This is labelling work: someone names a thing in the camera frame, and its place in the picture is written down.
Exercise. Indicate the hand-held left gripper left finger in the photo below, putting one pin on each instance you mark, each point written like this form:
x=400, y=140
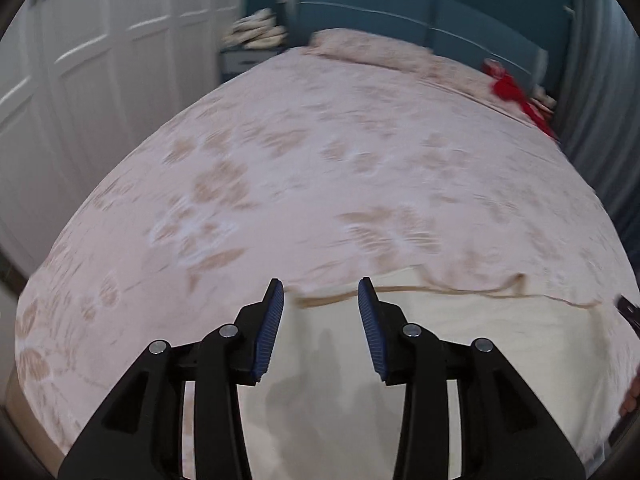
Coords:
x=267, y=330

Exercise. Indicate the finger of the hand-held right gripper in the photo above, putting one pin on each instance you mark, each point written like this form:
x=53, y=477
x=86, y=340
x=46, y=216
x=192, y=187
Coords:
x=629, y=310

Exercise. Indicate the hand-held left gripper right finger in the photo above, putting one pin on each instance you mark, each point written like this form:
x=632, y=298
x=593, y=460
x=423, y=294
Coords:
x=372, y=330

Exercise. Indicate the cream quilted jacket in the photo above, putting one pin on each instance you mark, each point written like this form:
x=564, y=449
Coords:
x=500, y=360

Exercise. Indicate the pile of cream clothes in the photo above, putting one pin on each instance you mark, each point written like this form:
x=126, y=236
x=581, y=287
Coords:
x=255, y=30

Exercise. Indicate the person's right hand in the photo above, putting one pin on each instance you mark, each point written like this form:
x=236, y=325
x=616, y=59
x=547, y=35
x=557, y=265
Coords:
x=632, y=397

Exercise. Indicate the pink floral bedspread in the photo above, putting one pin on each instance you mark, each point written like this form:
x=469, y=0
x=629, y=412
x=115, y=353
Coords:
x=300, y=160

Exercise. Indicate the grey curtain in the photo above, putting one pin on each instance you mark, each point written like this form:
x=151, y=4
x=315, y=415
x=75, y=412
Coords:
x=600, y=110

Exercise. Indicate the plush dolls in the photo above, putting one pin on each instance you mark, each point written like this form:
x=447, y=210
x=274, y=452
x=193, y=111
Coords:
x=545, y=101

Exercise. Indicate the red garment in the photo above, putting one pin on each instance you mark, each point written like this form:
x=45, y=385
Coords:
x=510, y=90

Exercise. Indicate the grey bedside table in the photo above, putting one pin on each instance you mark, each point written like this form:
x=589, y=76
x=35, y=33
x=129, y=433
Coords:
x=245, y=62

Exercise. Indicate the pink floral pillow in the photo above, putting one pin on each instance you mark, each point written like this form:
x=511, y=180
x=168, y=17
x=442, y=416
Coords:
x=365, y=47

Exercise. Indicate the white wardrobe doors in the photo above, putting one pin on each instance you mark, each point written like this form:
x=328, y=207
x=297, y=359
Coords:
x=100, y=85

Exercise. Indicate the blue padded headboard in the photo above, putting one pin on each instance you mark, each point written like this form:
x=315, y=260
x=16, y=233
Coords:
x=400, y=15

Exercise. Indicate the tan bed frame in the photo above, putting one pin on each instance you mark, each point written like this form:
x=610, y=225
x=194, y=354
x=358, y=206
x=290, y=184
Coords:
x=30, y=410

